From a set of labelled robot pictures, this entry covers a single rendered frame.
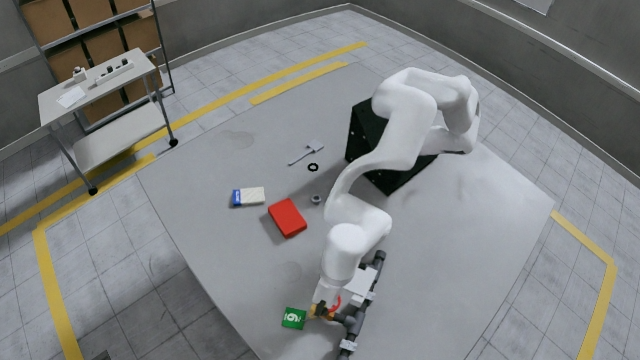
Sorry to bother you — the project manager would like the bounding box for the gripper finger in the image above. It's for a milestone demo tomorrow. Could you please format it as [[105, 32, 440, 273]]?
[[314, 299, 329, 317]]

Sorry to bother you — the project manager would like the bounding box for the red rectangular block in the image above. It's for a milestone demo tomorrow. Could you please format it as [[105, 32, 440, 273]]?
[[268, 197, 307, 239]]

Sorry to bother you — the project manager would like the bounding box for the green square tag with white number 6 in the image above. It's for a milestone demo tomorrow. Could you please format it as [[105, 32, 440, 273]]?
[[281, 307, 315, 330]]

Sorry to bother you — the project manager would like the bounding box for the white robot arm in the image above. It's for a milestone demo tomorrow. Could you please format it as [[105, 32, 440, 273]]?
[[320, 67, 480, 308]]

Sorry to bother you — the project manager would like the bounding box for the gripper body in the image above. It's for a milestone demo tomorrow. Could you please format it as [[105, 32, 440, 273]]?
[[313, 275, 343, 309]]

